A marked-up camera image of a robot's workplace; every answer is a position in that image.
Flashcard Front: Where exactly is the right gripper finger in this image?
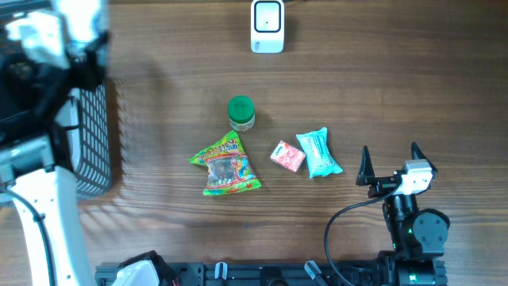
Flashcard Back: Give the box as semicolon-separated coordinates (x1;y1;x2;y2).
410;141;437;173
356;145;375;182

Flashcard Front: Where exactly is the teal tissue pack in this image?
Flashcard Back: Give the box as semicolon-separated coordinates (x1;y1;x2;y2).
296;127;343;179

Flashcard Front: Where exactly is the red pink candy box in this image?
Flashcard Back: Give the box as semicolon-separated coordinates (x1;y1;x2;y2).
270;141;306;172

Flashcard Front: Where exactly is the Haribo gummy candy bag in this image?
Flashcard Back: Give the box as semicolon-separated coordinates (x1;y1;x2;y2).
187;130;262;195

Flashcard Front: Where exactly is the green lid jar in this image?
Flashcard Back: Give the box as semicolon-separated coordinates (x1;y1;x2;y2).
227;95;256;132

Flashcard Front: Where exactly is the white blue sachet pack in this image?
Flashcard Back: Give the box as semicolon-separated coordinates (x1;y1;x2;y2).
50;0;110;48

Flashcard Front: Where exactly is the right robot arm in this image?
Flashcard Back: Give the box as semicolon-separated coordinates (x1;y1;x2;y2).
356;142;451;286

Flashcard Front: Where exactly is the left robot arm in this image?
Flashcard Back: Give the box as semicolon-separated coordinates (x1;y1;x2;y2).
1;34;177;285

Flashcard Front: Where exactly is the white barcode scanner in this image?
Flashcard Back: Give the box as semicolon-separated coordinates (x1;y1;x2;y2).
250;0;285;54

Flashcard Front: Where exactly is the grey plastic mesh basket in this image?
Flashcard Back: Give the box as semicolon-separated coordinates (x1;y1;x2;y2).
0;0;113;207

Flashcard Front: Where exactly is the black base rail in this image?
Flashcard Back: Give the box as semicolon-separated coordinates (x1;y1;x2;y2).
94;260;448;286

